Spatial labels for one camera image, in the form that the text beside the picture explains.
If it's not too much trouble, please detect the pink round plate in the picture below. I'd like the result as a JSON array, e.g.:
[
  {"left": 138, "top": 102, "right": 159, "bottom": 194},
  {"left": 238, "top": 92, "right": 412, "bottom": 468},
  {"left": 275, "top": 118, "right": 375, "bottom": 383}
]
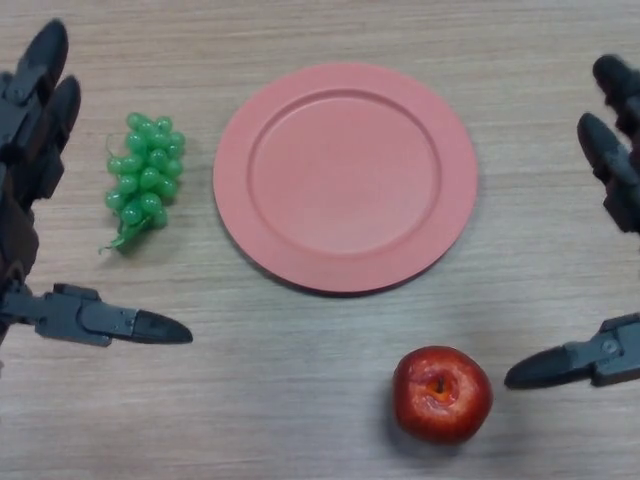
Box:
[{"left": 213, "top": 62, "right": 480, "bottom": 297}]

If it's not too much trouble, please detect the red apple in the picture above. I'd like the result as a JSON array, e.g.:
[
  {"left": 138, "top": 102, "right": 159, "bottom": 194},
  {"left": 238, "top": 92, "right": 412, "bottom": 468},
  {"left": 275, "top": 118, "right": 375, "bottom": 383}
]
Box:
[{"left": 392, "top": 345, "right": 494, "bottom": 444}]

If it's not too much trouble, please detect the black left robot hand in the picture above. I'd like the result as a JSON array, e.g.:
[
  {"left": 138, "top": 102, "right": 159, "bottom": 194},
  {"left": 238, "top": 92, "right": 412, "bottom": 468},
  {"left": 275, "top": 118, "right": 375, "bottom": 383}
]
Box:
[{"left": 0, "top": 18, "right": 194, "bottom": 348}]

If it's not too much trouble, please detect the green grape bunch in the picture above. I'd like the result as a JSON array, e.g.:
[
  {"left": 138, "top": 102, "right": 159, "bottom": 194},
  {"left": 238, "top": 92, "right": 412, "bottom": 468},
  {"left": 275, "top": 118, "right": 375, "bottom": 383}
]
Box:
[{"left": 98, "top": 112, "right": 187, "bottom": 255}]

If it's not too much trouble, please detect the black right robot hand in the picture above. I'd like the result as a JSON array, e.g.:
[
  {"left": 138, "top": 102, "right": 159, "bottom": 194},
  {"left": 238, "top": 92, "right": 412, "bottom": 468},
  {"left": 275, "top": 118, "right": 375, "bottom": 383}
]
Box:
[{"left": 503, "top": 54, "right": 640, "bottom": 390}]

